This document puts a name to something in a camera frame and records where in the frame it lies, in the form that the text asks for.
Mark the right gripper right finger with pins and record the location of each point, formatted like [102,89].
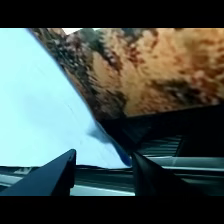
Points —
[153,181]

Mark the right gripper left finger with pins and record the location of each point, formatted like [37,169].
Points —
[53,176]

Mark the light blue shirt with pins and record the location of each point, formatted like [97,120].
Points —
[40,100]

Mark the silver frame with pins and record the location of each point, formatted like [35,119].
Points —
[100,191]

